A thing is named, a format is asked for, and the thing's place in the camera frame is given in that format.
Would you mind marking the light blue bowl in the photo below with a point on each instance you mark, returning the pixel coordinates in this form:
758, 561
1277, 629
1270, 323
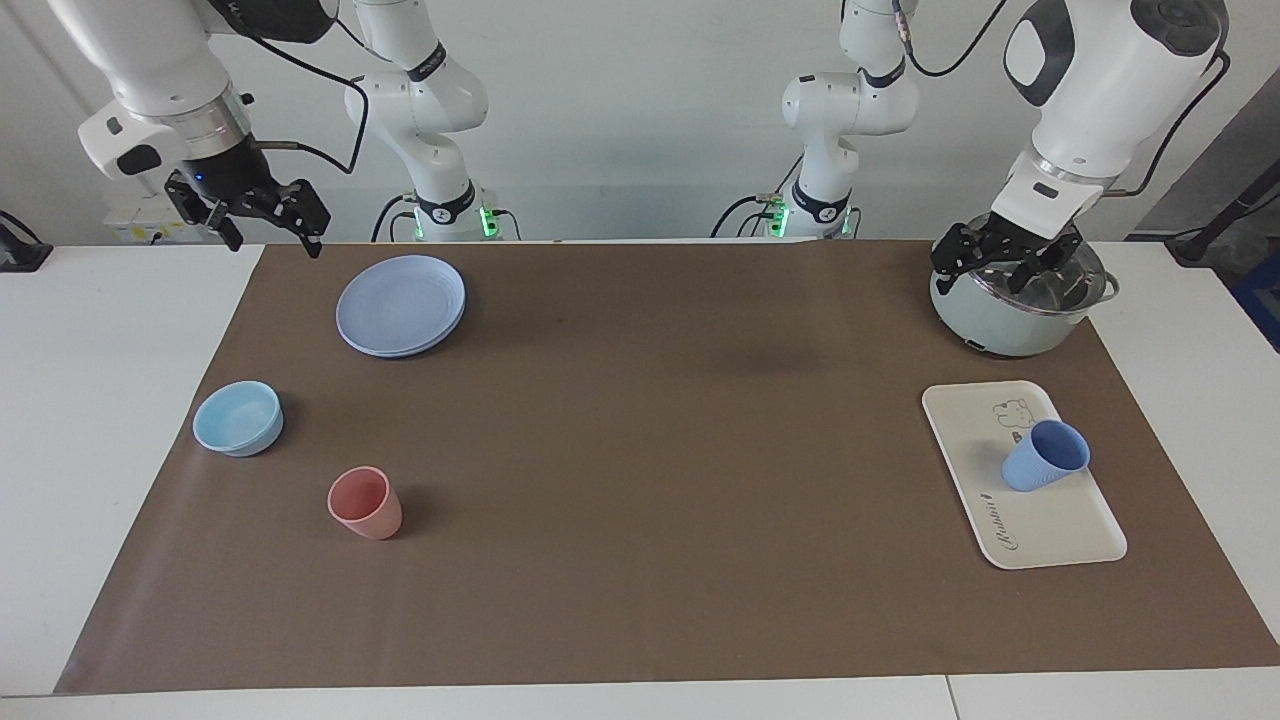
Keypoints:
238, 420

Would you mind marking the blue crate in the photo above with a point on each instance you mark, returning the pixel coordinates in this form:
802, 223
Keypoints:
1262, 300

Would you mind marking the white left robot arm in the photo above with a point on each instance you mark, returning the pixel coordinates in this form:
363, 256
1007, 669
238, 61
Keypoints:
1100, 90

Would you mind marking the pale green cooking pot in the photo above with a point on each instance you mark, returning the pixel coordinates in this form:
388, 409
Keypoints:
1000, 325

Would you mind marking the black stand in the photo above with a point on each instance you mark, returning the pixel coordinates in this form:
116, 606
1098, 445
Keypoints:
1195, 245

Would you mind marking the cream tray with bear print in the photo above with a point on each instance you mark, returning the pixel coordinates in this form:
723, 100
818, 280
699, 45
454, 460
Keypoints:
1040, 535

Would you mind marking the blue round plate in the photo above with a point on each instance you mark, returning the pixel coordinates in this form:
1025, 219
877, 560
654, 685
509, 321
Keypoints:
400, 305

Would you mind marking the brown table mat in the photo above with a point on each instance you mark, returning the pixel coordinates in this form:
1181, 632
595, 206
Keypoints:
650, 480

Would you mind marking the white power strip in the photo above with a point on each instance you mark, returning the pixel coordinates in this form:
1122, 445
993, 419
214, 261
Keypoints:
135, 228

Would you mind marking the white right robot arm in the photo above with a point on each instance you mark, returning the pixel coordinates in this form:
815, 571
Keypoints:
150, 60

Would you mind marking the pink cup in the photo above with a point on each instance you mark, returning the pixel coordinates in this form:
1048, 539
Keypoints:
365, 505

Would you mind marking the blue ribbed cup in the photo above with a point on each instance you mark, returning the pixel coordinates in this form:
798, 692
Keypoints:
1040, 462

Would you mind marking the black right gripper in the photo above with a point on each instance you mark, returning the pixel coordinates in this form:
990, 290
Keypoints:
225, 175

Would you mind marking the black clamp mount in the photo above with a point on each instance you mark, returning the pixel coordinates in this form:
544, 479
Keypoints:
20, 255

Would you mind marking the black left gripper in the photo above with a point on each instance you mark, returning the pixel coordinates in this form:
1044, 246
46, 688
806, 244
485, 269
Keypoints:
1025, 245

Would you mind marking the glass pot lid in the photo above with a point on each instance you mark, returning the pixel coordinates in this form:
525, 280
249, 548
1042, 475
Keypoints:
1085, 280

